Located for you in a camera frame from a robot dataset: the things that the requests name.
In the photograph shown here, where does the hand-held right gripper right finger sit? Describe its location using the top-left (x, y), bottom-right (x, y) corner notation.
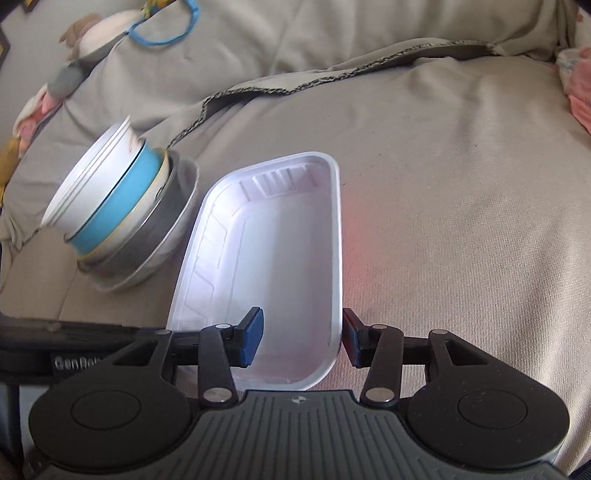
top-left (342, 308), bottom-right (491, 408)

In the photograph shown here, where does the grey metal bowl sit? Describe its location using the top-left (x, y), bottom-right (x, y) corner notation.
top-left (85, 153), bottom-right (200, 280)

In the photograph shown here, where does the pink floral cloth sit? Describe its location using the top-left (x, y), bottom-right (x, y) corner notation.
top-left (555, 45), bottom-right (591, 127)

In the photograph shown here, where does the cream bowl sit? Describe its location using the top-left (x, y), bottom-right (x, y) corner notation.
top-left (76, 147), bottom-right (172, 267)

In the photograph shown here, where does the grey bed sheet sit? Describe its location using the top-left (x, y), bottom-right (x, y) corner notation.
top-left (0, 44), bottom-right (591, 472)

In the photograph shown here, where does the blue cord loop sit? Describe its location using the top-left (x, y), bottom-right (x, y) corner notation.
top-left (127, 0), bottom-right (202, 48)

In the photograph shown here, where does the blue bowl white inside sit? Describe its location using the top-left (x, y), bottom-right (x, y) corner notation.
top-left (68, 140), bottom-right (163, 257)

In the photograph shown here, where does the pink and white plush toy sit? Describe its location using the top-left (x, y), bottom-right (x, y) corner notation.
top-left (13, 13), bottom-right (137, 141)

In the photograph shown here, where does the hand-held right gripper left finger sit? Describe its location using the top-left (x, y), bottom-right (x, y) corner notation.
top-left (111, 306), bottom-right (265, 408)

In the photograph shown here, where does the white foam tray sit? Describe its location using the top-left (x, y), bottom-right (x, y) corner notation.
top-left (165, 150), bottom-right (345, 392)

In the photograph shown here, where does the grey frayed blanket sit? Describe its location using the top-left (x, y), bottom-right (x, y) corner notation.
top-left (0, 0), bottom-right (566, 241)

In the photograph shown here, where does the white plastic bowl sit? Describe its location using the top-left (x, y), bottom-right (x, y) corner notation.
top-left (40, 115), bottom-right (145, 241)

